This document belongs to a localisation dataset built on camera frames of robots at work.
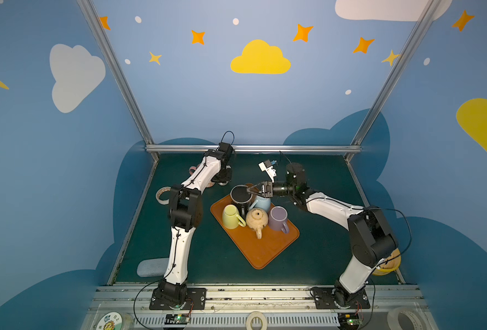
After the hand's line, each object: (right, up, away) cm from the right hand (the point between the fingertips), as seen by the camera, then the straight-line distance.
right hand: (249, 189), depth 79 cm
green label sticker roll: (-44, -40, -16) cm, 61 cm away
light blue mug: (+6, -7, +12) cm, 15 cm away
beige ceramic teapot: (+4, -13, +7) cm, 15 cm away
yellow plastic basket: (+56, -30, +2) cm, 64 cm away
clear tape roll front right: (+50, -46, -9) cm, 68 cm away
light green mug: (-8, -13, +7) cm, 17 cm away
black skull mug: (-3, -4, +11) cm, 12 cm away
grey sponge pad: (-37, -30, -1) cm, 48 cm away
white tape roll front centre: (+1, -44, -7) cm, 45 cm away
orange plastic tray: (+6, -27, +7) cm, 29 cm away
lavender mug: (+12, -13, +7) cm, 20 cm away
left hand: (-12, +4, +22) cm, 25 cm away
